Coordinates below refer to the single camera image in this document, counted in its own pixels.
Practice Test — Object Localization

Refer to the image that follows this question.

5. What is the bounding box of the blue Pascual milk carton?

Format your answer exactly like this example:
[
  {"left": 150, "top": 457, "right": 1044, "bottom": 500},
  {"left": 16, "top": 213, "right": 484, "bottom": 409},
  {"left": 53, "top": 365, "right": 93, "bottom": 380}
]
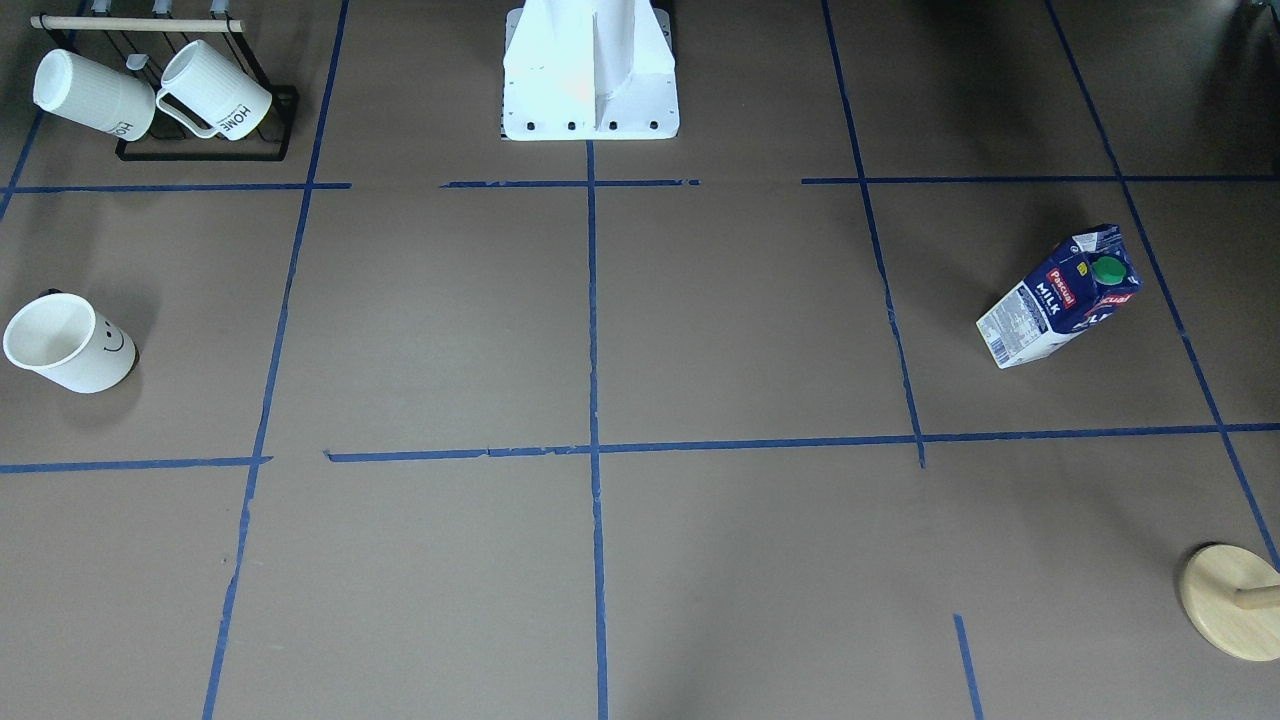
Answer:
[{"left": 975, "top": 224, "right": 1143, "bottom": 369}]

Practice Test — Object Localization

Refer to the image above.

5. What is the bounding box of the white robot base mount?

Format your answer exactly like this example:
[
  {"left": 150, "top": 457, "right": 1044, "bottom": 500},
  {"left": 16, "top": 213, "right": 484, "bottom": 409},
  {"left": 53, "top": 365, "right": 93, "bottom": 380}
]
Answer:
[{"left": 500, "top": 1, "right": 681, "bottom": 142}]

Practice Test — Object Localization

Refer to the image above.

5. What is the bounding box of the white HOME mug with handle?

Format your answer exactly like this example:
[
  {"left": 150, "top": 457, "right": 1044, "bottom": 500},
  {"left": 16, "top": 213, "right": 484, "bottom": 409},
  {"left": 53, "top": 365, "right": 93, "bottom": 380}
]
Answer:
[{"left": 155, "top": 40, "right": 273, "bottom": 141}]

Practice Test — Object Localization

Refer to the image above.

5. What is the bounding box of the round wooden stand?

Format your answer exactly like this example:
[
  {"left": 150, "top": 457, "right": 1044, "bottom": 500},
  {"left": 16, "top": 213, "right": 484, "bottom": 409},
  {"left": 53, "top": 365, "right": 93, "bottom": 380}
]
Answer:
[{"left": 1178, "top": 543, "right": 1279, "bottom": 662}]

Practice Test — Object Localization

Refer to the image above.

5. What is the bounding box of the white smiley face cup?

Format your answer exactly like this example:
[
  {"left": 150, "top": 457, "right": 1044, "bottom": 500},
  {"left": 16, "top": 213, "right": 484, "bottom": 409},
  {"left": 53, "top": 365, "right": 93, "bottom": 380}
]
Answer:
[{"left": 3, "top": 292, "right": 138, "bottom": 395}]

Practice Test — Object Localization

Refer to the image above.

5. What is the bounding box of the black wire mug rack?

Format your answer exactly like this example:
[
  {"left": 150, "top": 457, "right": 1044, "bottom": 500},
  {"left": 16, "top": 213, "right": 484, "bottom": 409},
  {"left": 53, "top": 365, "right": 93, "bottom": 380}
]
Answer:
[{"left": 29, "top": 1, "right": 300, "bottom": 161}]

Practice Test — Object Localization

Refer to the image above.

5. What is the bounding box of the white ribbed mug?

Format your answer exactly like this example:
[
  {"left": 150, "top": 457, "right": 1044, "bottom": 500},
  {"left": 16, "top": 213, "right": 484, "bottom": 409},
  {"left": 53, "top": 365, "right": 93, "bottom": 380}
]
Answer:
[{"left": 32, "top": 49, "right": 156, "bottom": 142}]

